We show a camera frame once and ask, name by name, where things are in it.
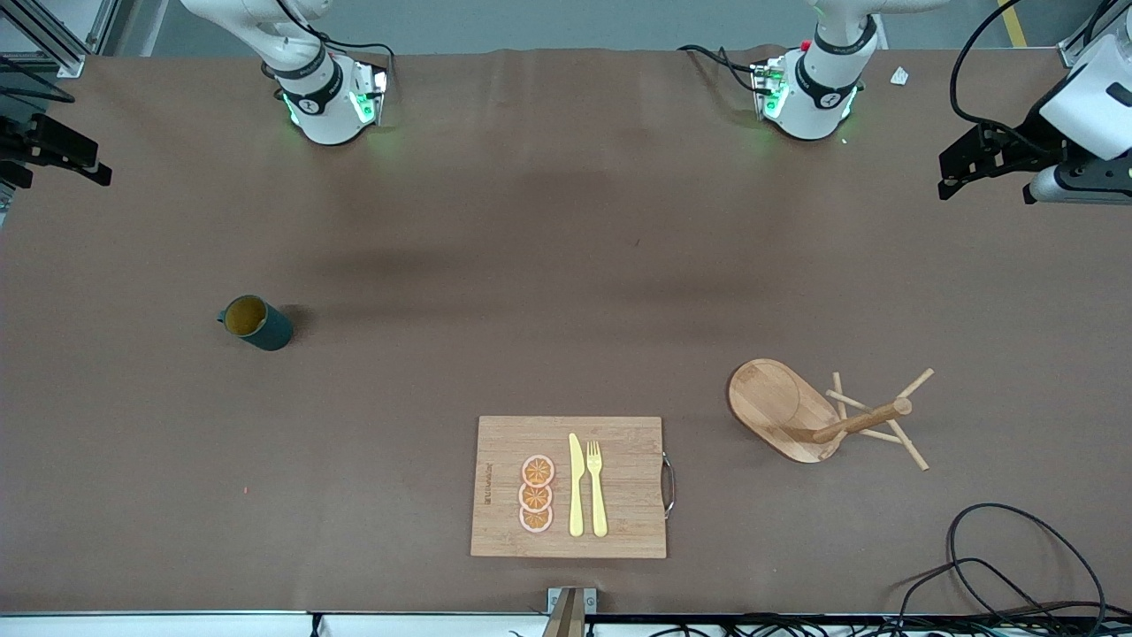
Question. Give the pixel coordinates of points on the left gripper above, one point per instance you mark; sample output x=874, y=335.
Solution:
x=1031, y=141

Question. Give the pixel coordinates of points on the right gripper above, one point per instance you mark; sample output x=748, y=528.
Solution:
x=19, y=141

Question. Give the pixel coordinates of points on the teal cup yellow inside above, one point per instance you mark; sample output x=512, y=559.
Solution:
x=270, y=329

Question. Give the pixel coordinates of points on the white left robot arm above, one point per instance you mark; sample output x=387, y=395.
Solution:
x=809, y=106

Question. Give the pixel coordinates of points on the wooden mug rack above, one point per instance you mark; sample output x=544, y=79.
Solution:
x=774, y=402

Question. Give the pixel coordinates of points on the white paper scrap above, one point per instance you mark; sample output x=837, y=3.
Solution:
x=899, y=77

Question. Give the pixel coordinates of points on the yellow plastic fork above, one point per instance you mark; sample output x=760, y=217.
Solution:
x=598, y=504

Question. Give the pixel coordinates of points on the yellow plastic knife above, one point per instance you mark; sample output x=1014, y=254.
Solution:
x=576, y=495

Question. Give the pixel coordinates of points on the orange slice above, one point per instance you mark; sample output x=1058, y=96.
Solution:
x=538, y=471
x=535, y=496
x=536, y=519

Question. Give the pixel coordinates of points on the aluminium frame post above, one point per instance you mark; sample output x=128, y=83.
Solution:
x=1074, y=53
x=71, y=64

